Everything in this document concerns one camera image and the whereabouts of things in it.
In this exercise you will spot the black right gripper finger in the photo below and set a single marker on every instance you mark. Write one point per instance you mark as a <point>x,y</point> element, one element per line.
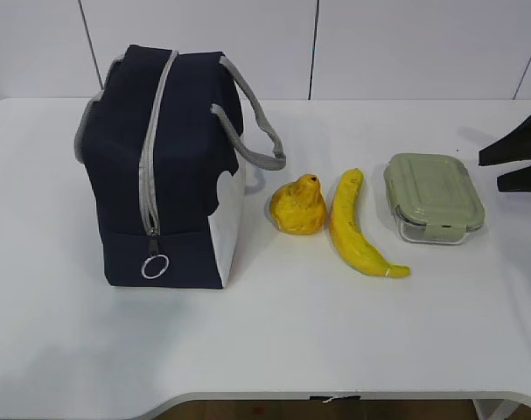
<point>515,146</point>
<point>515,181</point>

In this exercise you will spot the glass container green lid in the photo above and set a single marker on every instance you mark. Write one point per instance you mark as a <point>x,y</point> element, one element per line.
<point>432,198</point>

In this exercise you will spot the yellow banana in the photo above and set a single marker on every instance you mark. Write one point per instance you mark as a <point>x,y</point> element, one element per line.
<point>347,237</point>

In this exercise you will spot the yellow pear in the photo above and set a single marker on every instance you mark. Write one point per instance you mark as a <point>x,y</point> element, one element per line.
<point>299,208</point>

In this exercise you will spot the navy blue lunch bag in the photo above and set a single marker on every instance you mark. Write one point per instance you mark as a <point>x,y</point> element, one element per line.
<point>165,144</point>

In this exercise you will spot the black tape on table edge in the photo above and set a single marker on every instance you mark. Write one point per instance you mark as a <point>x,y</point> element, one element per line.
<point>334,398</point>

